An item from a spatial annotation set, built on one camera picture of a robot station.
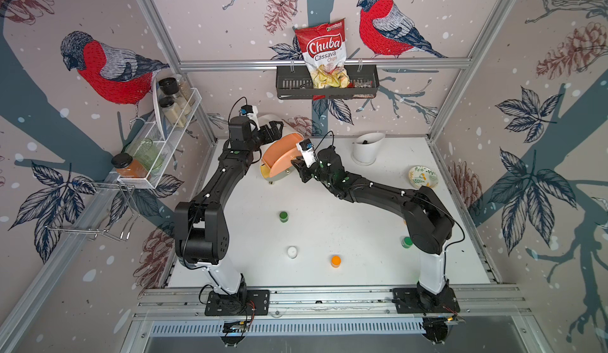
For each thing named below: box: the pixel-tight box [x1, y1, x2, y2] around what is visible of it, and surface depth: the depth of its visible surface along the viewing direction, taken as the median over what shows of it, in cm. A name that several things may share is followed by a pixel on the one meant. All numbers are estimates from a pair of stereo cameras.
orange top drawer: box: [262, 132, 304, 177], surface depth 85 cm
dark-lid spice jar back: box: [159, 74, 184, 98], surface depth 81 cm
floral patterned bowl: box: [408, 165, 440, 190], surface depth 105 cm
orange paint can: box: [330, 254, 342, 269], surface depth 81 cm
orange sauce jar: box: [110, 152, 149, 179], surface depth 63 cm
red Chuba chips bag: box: [294, 18, 352, 102], surface depth 83 cm
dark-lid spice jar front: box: [158, 95, 187, 129], surface depth 79 cm
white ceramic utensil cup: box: [350, 132, 386, 166], surface depth 109 cm
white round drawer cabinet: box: [258, 113, 299, 183], surface depth 87 cm
